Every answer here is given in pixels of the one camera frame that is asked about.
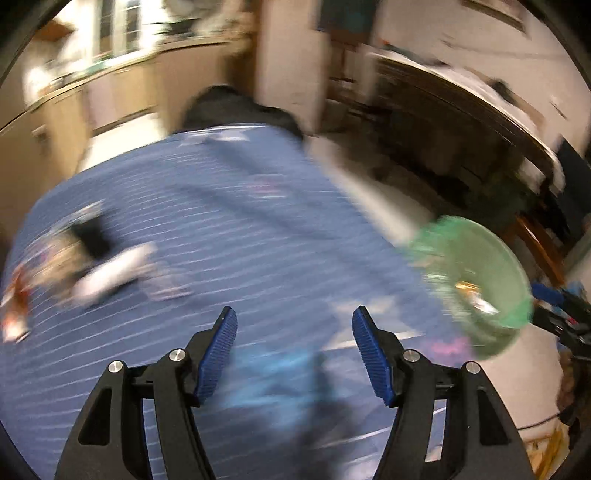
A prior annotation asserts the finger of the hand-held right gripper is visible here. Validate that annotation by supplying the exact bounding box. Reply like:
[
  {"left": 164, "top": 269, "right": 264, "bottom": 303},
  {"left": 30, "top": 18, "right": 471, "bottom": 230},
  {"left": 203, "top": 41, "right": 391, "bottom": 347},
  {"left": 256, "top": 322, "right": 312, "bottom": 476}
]
[
  {"left": 533, "top": 305, "right": 578, "bottom": 344},
  {"left": 530, "top": 281, "right": 591, "bottom": 321}
]

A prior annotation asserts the green lined trash bin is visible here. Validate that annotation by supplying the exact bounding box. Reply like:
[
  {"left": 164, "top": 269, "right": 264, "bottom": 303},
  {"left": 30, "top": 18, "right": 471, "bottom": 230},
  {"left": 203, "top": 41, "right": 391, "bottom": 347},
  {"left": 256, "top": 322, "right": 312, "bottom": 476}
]
[{"left": 402, "top": 215, "right": 535, "bottom": 364}]

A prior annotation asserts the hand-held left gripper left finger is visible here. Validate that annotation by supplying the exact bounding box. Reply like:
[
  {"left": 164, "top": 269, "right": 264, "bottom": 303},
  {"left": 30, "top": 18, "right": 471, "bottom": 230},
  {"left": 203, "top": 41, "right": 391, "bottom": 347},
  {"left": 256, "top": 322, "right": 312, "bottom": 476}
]
[{"left": 54, "top": 305, "right": 239, "bottom": 480}]

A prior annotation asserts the beige kitchen counter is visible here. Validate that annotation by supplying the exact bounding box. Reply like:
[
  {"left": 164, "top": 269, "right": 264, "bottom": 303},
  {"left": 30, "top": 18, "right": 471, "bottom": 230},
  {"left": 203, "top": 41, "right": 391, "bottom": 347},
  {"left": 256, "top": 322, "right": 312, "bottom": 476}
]
[{"left": 0, "top": 31, "right": 252, "bottom": 155}]

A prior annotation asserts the white paper wrapper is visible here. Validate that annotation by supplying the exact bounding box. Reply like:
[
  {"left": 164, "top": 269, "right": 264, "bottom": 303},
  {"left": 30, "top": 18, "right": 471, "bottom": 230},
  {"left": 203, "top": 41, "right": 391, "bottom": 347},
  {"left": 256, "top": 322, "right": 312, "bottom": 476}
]
[{"left": 71, "top": 241, "right": 158, "bottom": 306}]

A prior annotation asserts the blue striped tablecloth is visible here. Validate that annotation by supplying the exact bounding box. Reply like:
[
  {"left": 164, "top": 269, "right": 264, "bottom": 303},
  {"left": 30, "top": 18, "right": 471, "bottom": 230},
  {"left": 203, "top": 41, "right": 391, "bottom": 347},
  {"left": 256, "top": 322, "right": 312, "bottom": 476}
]
[{"left": 0, "top": 122, "right": 472, "bottom": 480}]

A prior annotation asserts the brown crumpled wrapper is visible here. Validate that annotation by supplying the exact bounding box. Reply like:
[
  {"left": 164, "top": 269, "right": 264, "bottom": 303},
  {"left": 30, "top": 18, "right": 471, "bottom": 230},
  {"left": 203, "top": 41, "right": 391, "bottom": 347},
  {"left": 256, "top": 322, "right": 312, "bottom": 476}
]
[{"left": 27, "top": 230, "right": 89, "bottom": 288}]

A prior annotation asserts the dark wooden dining table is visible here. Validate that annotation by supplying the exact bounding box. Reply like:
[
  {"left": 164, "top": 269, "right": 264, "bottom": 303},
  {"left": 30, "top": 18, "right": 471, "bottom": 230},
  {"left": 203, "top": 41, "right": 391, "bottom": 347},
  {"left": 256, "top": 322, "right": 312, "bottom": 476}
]
[{"left": 368, "top": 48, "right": 567, "bottom": 205}]

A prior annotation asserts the black cloth cover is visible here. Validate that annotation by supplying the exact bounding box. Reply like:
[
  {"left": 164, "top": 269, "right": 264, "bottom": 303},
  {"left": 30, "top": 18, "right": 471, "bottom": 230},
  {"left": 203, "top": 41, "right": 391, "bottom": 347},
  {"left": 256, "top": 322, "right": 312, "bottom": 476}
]
[{"left": 181, "top": 85, "right": 306, "bottom": 140}]

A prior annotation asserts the black snack packet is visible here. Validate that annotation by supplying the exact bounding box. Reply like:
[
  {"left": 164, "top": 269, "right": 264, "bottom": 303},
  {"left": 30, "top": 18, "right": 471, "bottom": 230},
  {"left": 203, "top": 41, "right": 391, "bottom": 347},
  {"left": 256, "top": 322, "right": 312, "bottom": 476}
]
[{"left": 68, "top": 213, "right": 115, "bottom": 260}]

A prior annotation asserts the dark wall poster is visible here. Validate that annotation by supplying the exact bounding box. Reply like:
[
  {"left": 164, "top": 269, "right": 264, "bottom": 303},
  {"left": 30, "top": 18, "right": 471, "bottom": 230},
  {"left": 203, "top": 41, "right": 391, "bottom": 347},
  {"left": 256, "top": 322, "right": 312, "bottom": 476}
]
[{"left": 315, "top": 0, "right": 378, "bottom": 36}]

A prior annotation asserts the black cable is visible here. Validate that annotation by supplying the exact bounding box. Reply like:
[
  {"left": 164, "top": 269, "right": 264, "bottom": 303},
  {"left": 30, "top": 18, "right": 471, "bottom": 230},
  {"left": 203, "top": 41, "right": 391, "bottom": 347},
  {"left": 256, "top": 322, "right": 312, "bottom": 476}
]
[{"left": 516, "top": 412, "right": 563, "bottom": 431}]

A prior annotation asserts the yellow wooden frame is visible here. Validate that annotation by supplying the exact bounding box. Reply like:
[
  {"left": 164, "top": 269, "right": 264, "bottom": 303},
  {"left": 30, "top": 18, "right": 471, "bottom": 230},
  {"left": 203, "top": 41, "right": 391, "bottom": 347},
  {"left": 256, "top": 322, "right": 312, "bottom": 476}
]
[{"left": 525, "top": 419, "right": 574, "bottom": 468}]

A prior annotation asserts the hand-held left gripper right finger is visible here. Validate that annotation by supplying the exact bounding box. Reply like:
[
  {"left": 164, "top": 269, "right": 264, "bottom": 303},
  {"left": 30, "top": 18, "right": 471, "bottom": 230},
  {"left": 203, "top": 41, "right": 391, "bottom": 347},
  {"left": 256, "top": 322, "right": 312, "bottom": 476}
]
[{"left": 352, "top": 305, "right": 536, "bottom": 480}]

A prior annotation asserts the person's right forearm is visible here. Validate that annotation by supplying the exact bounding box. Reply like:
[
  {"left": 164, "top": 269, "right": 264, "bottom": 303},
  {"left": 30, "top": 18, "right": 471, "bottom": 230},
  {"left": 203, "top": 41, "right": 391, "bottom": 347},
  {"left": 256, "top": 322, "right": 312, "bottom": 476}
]
[{"left": 555, "top": 364, "right": 588, "bottom": 418}]

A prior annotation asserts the red snack wrapper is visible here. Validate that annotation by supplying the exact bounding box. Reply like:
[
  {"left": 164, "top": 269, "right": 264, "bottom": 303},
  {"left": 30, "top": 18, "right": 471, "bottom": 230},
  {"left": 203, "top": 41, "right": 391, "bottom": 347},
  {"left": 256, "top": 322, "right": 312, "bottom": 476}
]
[{"left": 0, "top": 264, "right": 31, "bottom": 345}]

